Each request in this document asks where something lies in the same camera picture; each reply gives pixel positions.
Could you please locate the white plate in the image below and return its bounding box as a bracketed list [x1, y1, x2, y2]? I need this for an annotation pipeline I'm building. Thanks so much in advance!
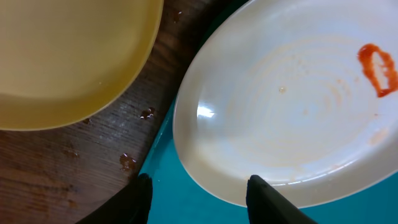
[172, 0, 398, 210]

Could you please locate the teal plastic tray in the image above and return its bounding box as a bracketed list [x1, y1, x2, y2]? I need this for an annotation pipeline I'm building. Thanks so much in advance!
[138, 0, 398, 224]

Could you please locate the yellow plate with ketchup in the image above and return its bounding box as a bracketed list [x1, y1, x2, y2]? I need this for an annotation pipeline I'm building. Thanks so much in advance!
[1, 0, 164, 131]

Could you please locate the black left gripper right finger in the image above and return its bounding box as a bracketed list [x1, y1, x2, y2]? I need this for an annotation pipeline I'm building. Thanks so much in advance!
[246, 175, 317, 224]

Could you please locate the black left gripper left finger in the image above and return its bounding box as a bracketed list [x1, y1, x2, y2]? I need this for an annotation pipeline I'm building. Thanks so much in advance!
[76, 173, 153, 224]

